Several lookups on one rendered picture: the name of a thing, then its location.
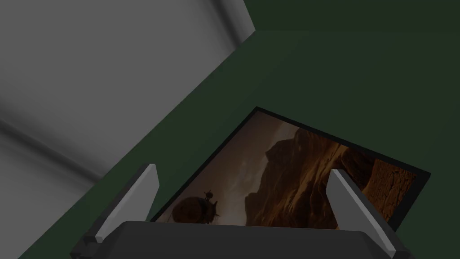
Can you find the black framed brown landscape picture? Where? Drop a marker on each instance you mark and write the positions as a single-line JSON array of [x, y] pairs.
[[280, 176]]

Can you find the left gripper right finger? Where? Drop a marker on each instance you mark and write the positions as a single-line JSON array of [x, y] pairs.
[[354, 208]]

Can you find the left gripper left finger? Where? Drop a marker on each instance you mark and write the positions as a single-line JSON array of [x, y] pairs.
[[133, 199]]

